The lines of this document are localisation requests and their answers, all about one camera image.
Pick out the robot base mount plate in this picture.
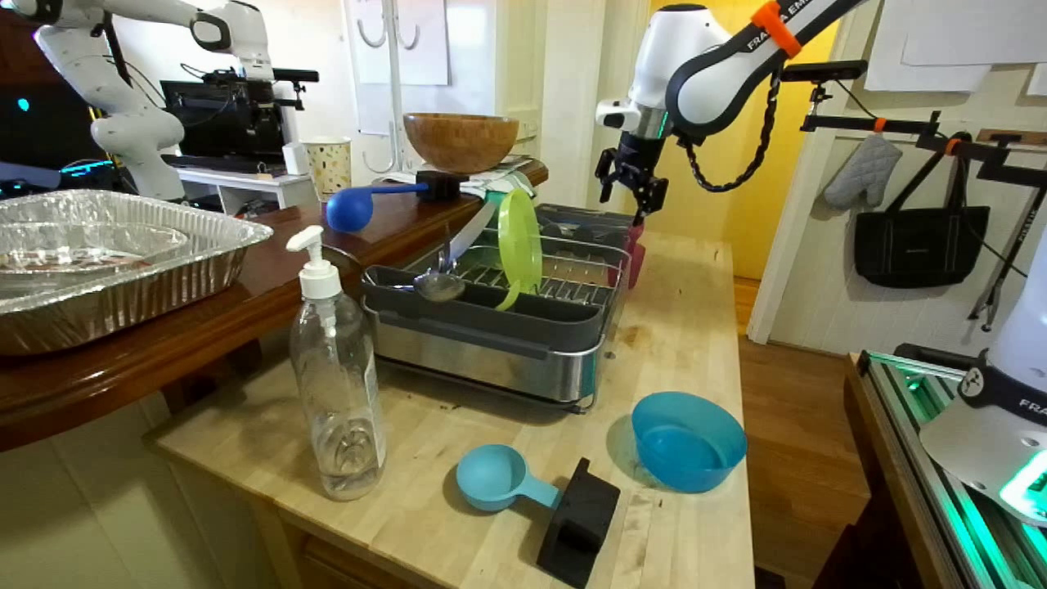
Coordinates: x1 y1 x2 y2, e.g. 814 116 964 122
858 347 1047 589

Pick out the metal serving spoon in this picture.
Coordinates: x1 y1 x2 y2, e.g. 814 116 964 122
416 204 495 302

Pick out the blue plastic bowl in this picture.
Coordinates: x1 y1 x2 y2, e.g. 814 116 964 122
632 392 747 493

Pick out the clear soap pump bottle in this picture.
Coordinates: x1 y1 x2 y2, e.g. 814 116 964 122
284 226 385 502

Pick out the pink plastic cup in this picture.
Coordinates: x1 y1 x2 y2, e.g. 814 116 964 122
624 223 644 287

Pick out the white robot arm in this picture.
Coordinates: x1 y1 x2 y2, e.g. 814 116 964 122
597 0 1047 524

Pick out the paper cup with dots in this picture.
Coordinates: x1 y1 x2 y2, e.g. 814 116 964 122
305 141 352 201

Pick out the grey dish drying rack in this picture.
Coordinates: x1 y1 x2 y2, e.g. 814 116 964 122
362 204 636 406

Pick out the grey oven mitt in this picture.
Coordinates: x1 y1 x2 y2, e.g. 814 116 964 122
822 134 903 209

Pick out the blue ladle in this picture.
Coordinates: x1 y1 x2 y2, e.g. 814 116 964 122
324 182 456 233

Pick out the blue measuring cup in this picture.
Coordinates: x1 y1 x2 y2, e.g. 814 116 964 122
456 446 560 511

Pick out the large wooden bowl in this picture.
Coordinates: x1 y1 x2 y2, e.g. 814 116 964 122
403 113 516 175

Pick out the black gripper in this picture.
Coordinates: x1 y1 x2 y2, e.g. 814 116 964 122
597 101 667 214

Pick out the black block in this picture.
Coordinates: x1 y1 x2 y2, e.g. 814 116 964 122
538 462 618 589

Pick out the black hanging bag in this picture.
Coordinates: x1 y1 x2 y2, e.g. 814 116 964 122
853 154 990 287

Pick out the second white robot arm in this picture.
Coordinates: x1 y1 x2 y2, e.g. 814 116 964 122
3 0 271 201

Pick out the aluminium foil tray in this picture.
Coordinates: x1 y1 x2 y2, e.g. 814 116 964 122
0 191 271 358

